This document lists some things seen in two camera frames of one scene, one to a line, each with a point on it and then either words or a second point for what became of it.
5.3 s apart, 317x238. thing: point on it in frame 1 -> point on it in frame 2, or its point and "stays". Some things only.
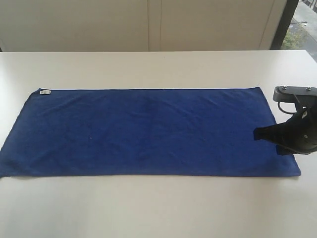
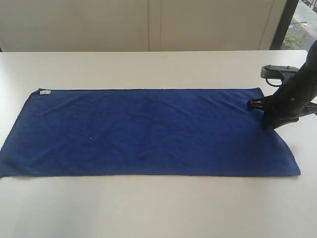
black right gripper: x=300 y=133 -> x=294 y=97
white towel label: x=46 y=92 stays
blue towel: x=151 y=132 stays
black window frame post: x=290 y=8 stays
